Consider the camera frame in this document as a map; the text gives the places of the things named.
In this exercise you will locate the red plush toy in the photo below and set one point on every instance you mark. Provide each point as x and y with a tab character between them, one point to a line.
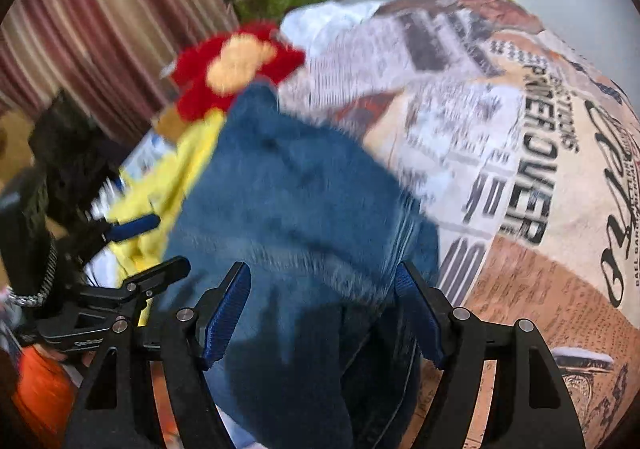
200	74

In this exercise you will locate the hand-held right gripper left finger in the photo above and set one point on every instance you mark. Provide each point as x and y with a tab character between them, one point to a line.
225	314

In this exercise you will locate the printed blanket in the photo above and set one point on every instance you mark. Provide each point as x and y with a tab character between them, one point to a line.
530	179

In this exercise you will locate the white blue printed packet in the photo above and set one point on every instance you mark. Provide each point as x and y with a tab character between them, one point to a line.
142	156

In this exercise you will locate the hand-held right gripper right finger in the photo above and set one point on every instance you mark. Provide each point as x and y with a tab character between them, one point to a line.
417	314

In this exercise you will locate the striped curtain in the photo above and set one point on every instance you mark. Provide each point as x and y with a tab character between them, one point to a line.
110	14

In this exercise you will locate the yellow cloth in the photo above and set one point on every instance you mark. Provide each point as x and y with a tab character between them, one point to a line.
180	169

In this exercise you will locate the white cloth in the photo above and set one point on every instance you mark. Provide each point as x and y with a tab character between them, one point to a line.
325	26

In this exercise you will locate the blue denim jeans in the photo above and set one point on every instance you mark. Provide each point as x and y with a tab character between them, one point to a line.
300	204

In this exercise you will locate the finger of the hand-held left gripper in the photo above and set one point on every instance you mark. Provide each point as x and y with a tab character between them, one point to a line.
165	270
135	225

